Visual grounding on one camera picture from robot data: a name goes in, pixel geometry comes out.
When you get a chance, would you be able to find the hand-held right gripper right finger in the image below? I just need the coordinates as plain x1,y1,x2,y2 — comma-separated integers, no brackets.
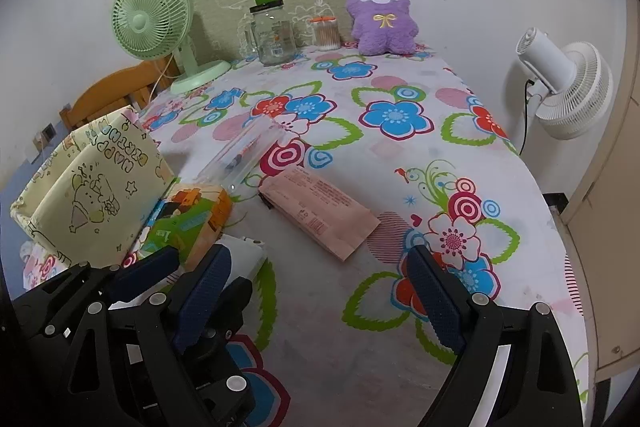
407,244,596,427

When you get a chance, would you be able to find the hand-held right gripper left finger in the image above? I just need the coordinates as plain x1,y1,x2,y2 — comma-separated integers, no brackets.
45,244,233,427

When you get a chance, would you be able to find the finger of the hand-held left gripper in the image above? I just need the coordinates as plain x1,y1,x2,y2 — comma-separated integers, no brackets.
15,249,181,358
187,279,257,427

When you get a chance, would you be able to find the green tissue packet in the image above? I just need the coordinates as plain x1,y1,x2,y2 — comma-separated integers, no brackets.
122,183,234,273

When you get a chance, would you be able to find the yellow cartoon print box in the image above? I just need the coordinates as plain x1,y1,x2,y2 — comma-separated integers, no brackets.
10,105,176,268

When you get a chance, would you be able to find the pink paper packet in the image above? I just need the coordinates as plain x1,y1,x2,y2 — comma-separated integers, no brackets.
258,164,382,264

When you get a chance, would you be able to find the white plastic case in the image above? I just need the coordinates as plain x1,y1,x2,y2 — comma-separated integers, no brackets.
220,234,267,288

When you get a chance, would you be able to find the floral tablecloth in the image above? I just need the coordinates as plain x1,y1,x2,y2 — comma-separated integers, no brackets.
20,39,591,427

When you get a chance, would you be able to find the clear plastic tube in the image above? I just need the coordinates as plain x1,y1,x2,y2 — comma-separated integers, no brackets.
197,117,286,192

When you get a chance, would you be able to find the wooden bed headboard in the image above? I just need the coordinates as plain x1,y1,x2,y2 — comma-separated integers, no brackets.
59,59,181,130

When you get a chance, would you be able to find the beige wooden door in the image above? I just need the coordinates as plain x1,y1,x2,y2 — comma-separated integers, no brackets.
560,0,640,378

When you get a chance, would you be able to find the green desk fan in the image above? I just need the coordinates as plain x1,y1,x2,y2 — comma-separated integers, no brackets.
111,0,232,96

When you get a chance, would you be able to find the white floor fan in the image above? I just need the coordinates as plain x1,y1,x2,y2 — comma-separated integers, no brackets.
516,27,615,142

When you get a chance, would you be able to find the purple plush bunny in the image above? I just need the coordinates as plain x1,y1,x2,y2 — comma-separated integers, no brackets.
340,0,420,56

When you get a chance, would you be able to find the cotton swab jar orange lid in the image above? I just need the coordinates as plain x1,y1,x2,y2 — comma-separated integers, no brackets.
309,14,343,52

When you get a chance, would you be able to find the black fan cable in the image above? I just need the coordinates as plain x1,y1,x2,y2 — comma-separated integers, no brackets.
517,79,534,158

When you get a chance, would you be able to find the glass jar with handle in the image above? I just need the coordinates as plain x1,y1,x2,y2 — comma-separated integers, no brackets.
240,1,297,66

